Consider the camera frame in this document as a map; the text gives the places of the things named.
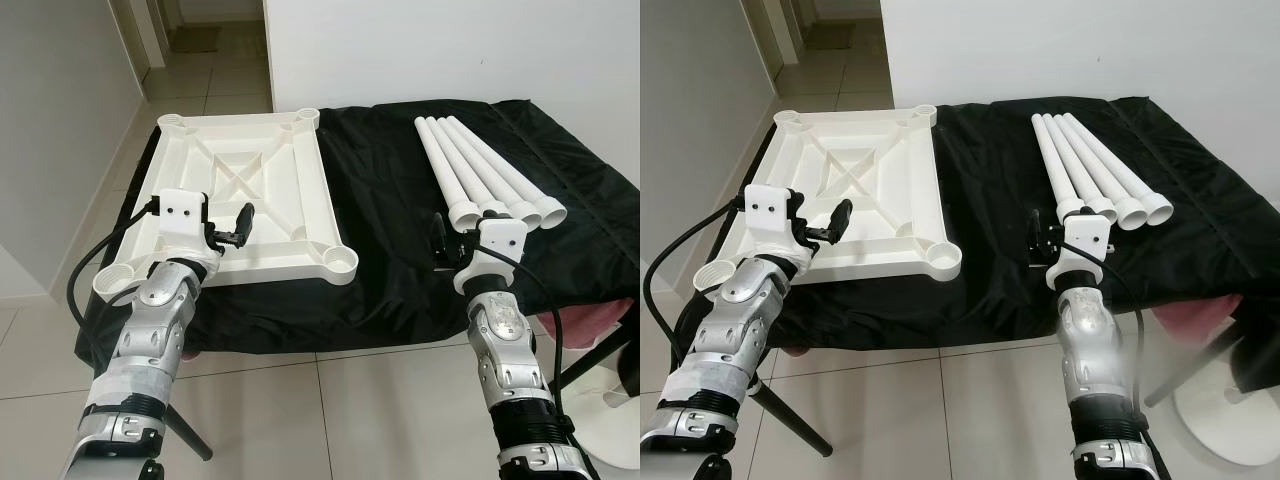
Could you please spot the white plastic table top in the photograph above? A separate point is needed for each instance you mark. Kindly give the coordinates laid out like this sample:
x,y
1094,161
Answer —
x,y
880,185
280,190

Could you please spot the white plastic table leg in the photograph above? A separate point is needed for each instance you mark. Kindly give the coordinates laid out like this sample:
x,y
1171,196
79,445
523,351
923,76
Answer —
x,y
464,165
1056,165
1118,165
1078,165
505,165
1099,165
485,165
441,165

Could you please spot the black table cloth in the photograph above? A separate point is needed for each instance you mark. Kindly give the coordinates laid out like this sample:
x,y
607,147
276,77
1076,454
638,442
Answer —
x,y
400,270
1000,290

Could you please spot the black stand pole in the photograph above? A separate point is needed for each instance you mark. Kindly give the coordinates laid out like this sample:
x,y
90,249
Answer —
x,y
1195,368
590,368

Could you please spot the black tripod leg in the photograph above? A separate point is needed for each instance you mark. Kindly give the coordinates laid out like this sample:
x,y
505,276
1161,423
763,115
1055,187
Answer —
x,y
190,435
790,418

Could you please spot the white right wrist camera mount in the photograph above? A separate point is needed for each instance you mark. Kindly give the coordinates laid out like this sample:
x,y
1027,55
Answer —
x,y
503,235
1088,235

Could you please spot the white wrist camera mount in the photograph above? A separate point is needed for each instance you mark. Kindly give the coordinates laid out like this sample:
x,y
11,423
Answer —
x,y
772,208
183,212
1088,235
503,235

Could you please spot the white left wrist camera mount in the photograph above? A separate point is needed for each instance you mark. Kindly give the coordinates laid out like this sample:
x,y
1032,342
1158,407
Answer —
x,y
183,212
772,208

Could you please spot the white door frame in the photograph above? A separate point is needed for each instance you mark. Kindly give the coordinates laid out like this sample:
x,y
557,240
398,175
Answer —
x,y
785,35
150,35

